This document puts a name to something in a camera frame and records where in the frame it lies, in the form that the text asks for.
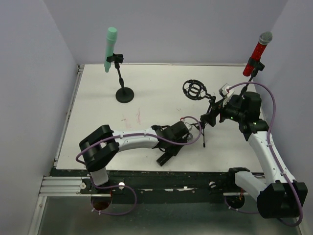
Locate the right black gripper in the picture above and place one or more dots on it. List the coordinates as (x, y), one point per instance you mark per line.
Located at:
(215, 110)

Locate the teal plastic microphone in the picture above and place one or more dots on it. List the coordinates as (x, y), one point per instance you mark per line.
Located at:
(111, 38)

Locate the black front mounting rail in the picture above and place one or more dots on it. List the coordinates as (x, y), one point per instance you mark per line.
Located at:
(165, 187)

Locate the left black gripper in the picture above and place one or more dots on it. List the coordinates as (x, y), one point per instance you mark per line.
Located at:
(169, 152)

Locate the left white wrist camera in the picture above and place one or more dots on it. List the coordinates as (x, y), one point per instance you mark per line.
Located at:
(188, 125)

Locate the black round-base mic stand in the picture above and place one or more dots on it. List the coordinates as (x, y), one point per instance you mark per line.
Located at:
(248, 80)

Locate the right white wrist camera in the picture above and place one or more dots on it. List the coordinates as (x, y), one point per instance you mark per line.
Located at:
(226, 92)

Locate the black round-base clip stand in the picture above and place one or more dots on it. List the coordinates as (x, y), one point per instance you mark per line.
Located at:
(124, 94)

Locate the red glitter microphone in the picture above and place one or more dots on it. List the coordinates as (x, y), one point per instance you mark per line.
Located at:
(264, 39)

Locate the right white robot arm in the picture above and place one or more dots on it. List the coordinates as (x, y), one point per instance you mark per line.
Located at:
(281, 196)

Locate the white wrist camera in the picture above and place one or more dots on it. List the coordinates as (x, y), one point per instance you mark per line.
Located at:
(226, 92)
(188, 125)

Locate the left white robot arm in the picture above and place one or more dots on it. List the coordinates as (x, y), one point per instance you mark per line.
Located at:
(103, 144)

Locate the black glitter microphone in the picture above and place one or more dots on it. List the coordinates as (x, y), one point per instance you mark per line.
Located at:
(164, 158)

